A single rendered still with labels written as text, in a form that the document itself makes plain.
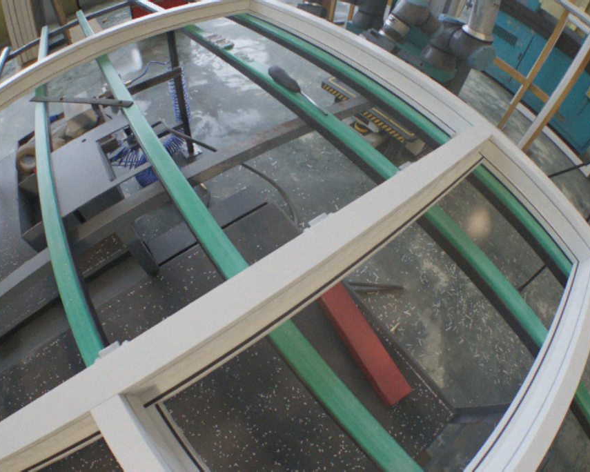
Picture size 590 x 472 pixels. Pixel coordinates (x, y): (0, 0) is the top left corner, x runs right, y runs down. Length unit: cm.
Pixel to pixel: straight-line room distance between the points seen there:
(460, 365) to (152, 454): 140
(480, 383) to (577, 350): 108
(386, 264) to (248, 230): 89
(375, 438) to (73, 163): 71
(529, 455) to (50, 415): 58
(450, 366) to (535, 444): 108
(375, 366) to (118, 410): 50
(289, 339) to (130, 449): 23
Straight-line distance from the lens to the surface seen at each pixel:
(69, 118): 122
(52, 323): 90
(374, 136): 188
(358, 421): 39
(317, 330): 67
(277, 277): 33
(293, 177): 168
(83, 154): 69
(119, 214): 57
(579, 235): 79
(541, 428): 48
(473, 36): 142
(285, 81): 71
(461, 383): 154
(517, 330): 60
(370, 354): 65
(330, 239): 36
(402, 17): 115
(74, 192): 62
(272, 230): 76
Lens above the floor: 124
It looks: 59 degrees down
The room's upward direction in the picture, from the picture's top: 11 degrees clockwise
